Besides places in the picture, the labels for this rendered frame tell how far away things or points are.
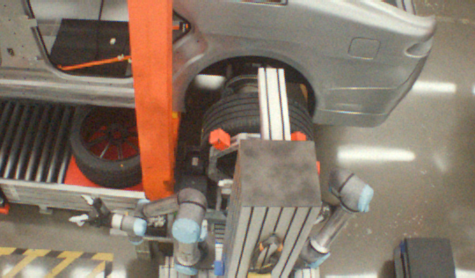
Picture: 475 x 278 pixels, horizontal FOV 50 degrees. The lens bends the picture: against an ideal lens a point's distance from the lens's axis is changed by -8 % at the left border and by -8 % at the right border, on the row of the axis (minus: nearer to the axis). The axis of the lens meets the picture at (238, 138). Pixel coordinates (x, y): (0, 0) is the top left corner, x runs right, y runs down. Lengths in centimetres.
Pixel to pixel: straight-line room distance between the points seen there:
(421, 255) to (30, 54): 281
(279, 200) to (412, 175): 285
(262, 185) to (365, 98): 174
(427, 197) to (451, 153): 54
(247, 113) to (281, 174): 125
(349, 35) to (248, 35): 54
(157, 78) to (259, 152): 81
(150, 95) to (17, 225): 187
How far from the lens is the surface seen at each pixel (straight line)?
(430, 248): 379
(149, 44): 227
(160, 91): 249
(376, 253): 402
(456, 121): 499
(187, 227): 225
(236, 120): 294
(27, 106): 427
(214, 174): 318
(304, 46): 297
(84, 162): 359
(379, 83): 325
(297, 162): 177
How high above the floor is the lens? 349
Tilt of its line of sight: 55 degrees down
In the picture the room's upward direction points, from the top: 9 degrees clockwise
